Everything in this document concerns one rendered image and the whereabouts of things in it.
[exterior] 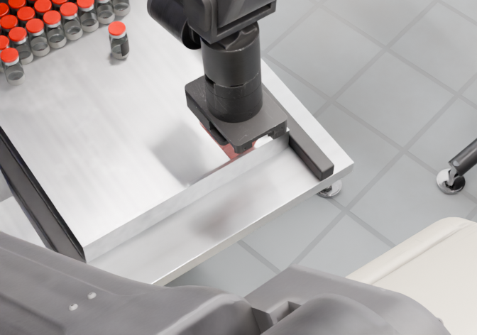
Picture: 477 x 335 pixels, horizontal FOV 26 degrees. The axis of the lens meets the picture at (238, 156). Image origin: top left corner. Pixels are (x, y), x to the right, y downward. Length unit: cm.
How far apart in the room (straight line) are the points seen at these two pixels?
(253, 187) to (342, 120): 115
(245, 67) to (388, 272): 43
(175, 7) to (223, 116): 12
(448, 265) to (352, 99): 175
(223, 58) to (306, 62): 140
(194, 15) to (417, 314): 69
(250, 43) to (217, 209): 23
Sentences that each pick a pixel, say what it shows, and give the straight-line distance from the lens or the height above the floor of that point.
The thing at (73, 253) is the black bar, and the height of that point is 90.
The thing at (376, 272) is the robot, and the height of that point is 132.
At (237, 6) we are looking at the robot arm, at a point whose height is 116.
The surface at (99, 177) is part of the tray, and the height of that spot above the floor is 88.
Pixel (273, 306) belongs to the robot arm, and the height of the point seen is 158.
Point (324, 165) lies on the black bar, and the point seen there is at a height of 90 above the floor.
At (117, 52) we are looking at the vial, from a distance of 123.
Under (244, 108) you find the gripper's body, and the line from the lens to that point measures 103.
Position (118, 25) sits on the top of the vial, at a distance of 122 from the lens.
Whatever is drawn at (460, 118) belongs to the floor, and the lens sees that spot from 232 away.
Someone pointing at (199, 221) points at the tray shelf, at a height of 88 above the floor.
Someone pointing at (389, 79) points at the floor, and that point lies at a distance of 236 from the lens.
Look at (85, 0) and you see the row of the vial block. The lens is 125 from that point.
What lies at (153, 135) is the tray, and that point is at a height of 88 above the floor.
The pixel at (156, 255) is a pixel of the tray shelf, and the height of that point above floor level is 88.
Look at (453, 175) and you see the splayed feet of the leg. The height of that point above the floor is 4.
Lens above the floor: 185
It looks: 57 degrees down
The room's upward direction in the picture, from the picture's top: straight up
